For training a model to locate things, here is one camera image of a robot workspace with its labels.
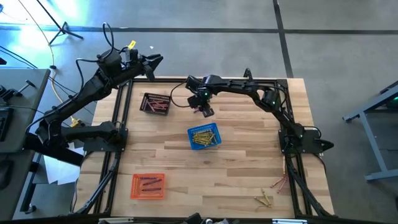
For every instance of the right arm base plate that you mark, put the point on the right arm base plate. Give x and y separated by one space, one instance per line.
311 146

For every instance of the black plastic basket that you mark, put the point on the black plastic basket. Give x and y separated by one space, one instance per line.
155 95

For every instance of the black keyboard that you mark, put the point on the black keyboard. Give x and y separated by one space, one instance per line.
4 124

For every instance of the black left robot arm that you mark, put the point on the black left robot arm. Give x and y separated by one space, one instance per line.
77 99

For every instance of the purple crayon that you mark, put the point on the purple crayon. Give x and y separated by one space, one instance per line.
148 178
151 189
152 182

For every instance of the black device green light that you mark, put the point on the black device green light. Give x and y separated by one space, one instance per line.
391 99

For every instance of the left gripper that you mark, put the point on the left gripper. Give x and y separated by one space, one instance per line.
133 63

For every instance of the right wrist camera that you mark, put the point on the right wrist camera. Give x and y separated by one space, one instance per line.
193 83

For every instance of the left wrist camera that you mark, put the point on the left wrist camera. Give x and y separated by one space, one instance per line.
110 61

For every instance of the black tripod stand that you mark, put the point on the black tripod stand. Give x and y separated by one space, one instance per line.
63 29

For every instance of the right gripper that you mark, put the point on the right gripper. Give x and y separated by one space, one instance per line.
204 98

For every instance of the silver metal bracket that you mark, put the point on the silver metal bracket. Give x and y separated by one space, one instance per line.
289 221
115 220

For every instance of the orange plastic basket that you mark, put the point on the orange plastic basket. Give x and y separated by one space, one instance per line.
136 194

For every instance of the black desk crossbeam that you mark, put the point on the black desk crossbeam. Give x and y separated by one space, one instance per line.
53 154

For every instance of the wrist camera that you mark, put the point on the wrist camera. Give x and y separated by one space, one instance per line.
110 61
193 83

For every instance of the black desk clamp tool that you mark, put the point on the black desk clamp tool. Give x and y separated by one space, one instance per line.
12 91

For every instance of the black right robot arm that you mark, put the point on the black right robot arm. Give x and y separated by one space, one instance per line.
248 88

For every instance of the dark grey desk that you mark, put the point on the dark grey desk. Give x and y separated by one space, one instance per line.
12 186

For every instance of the grey metal table frame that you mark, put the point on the grey metal table frame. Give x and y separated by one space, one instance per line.
370 124

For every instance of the blue plastic basket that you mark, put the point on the blue plastic basket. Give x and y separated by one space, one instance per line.
217 146

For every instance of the black aluminium table frame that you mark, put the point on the black aluminium table frame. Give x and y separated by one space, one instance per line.
164 80

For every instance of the white paper sheet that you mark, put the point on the white paper sheet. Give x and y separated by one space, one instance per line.
59 171

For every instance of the yellow crayon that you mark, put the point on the yellow crayon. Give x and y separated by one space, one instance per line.
205 134
201 136
208 143
284 165
213 137
200 143
202 132
261 203
203 139
266 197

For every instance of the black caster wheel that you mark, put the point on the black caster wheel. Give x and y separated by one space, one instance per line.
31 209

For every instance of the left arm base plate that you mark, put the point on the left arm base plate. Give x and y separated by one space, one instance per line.
102 146

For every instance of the large black table clamp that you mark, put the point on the large black table clamp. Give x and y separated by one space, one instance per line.
247 73

